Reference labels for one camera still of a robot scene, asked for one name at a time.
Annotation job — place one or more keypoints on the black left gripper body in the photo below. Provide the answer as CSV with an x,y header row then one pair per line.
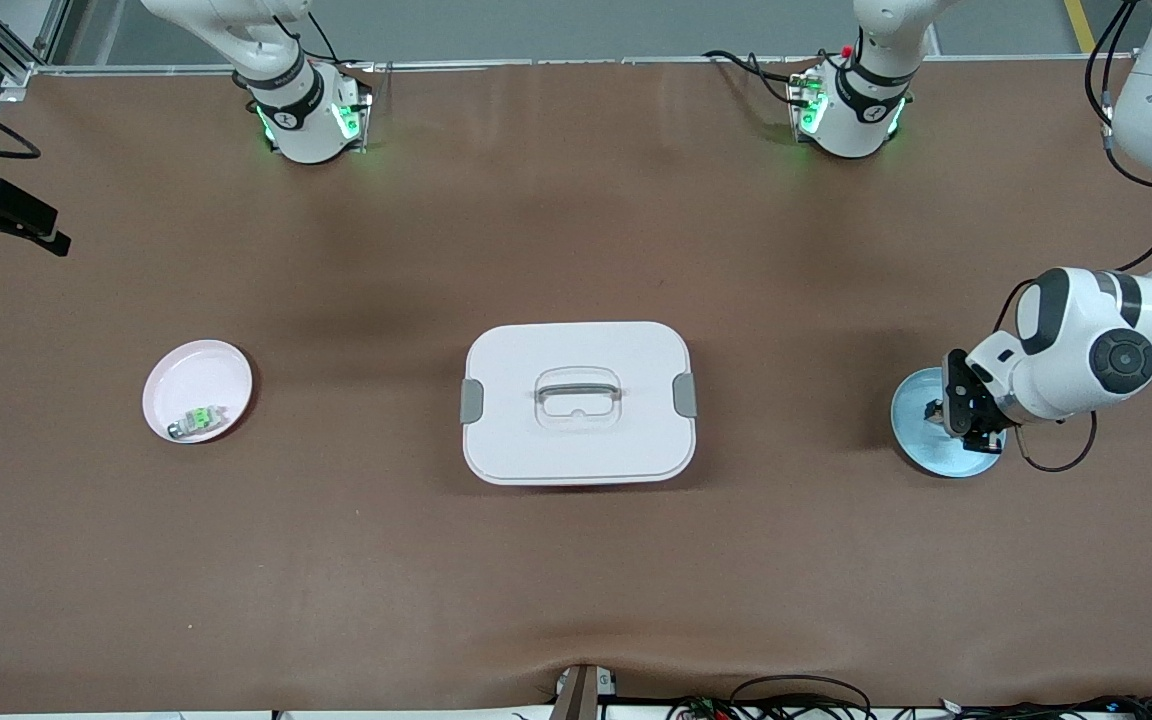
x,y
963,398

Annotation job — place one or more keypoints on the white lidded storage box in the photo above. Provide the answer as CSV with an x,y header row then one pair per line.
x,y
576,450

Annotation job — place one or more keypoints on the light blue round plate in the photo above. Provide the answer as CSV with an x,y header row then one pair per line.
x,y
921,450

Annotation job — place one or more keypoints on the pink round plate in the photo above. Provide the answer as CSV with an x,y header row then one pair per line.
x,y
186,375

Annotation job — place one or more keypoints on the brown table mat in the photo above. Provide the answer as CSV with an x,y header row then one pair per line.
x,y
576,600

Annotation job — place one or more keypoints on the green white push-button switch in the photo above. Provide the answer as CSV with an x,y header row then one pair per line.
x,y
198,421

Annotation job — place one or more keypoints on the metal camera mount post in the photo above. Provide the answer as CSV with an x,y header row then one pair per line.
x,y
581,695

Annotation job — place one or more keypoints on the silver table edge rail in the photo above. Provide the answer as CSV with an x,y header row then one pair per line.
x,y
576,63

